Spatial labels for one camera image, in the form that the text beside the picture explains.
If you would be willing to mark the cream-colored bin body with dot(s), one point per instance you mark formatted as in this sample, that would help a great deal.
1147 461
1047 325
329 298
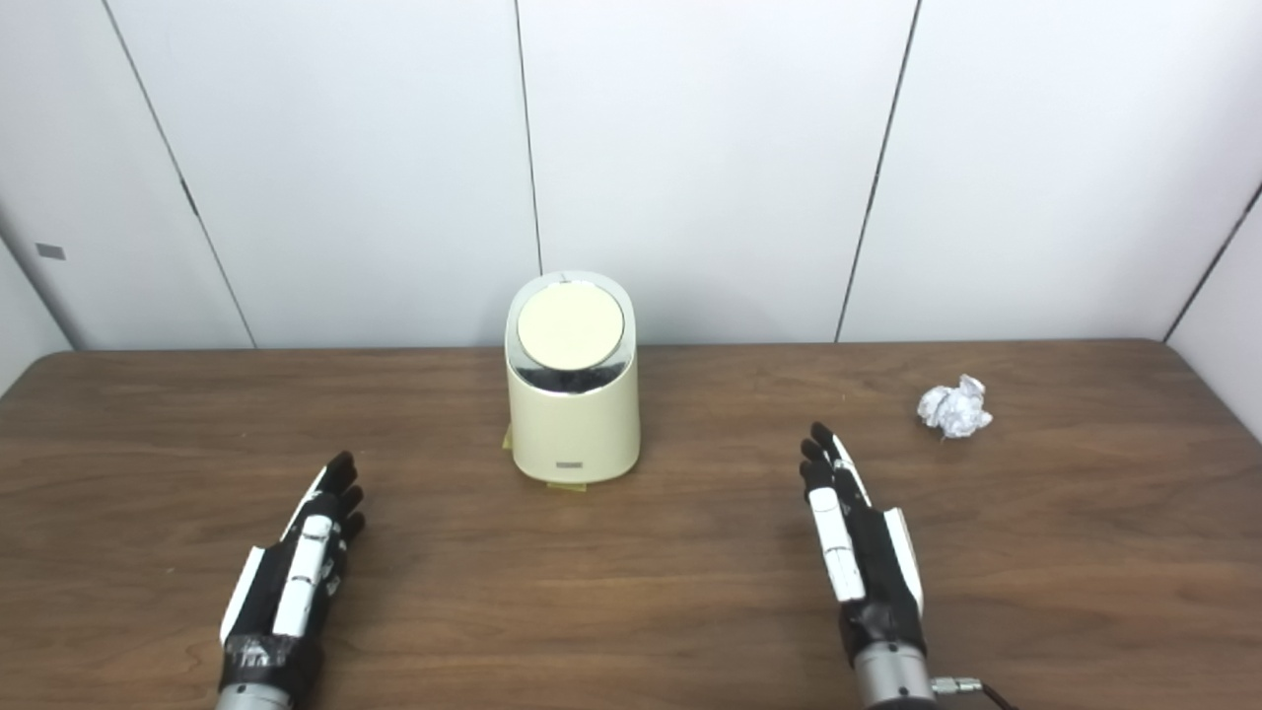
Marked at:
572 429

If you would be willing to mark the round cream bin lid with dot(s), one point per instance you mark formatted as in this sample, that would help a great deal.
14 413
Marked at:
570 323

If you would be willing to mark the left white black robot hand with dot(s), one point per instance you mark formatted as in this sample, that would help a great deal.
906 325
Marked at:
258 602

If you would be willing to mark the white paper ball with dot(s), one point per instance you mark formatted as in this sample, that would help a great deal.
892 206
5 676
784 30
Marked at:
954 406

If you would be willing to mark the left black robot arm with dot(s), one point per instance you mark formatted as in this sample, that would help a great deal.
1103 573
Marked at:
254 699

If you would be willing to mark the wide yellow tape strip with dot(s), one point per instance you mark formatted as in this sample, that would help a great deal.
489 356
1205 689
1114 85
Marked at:
564 484

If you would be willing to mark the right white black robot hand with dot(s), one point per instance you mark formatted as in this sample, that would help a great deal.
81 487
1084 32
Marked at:
877 567

